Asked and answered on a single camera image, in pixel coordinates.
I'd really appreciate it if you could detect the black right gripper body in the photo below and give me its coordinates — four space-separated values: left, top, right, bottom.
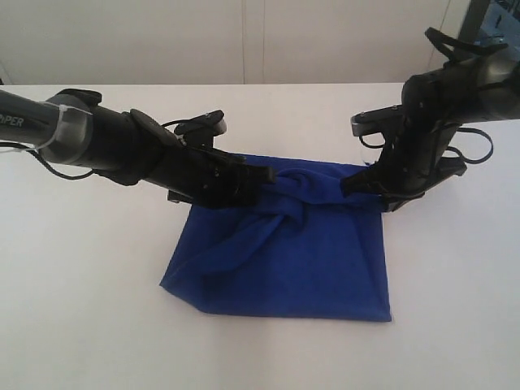
378 120 466 203

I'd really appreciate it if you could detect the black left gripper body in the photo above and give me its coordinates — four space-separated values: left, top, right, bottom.
145 145 245 208

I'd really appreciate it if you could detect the blue towel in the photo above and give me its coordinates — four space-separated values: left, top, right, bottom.
160 155 392 323

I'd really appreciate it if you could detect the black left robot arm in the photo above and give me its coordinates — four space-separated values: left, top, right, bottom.
1 89 275 209

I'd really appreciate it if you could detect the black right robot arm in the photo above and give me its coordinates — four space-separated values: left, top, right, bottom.
340 54 519 211

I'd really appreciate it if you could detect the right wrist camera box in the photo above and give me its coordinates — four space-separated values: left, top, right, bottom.
351 105 403 137

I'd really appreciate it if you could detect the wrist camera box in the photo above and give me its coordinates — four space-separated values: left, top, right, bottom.
174 110 227 137
351 105 403 137

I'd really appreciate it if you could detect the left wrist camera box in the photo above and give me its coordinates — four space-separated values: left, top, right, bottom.
174 110 227 137

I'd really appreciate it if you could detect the dark window frame post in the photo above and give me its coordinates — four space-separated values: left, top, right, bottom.
458 0 490 43

